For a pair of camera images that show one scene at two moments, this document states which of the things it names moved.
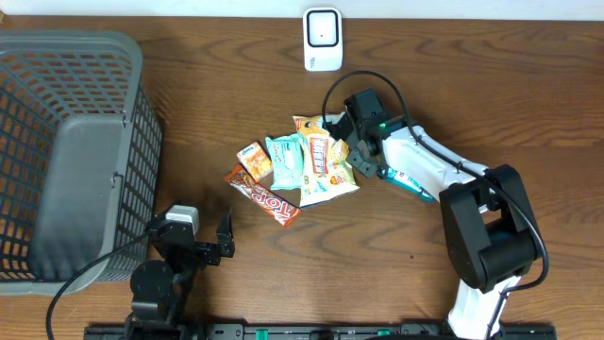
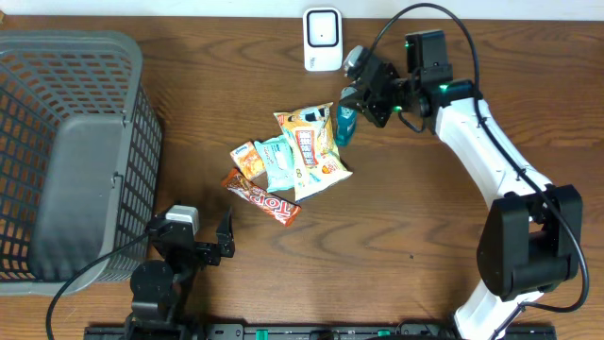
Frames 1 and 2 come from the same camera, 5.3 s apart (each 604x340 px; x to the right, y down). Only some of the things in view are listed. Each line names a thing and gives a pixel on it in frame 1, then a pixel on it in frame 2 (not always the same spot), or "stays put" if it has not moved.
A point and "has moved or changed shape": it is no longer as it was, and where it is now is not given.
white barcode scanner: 323,39 stays put
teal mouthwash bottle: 398,177 has moved or changed shape
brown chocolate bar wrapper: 268,202 stays put
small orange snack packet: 256,161 has moved or changed shape
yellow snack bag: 327,169 has moved or changed shape
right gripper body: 358,160 to 395,94
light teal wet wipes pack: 287,157 has moved or changed shape
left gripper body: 184,267 stays put
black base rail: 310,332 stays put
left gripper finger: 225,236 stays put
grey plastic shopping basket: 80,159 stays put
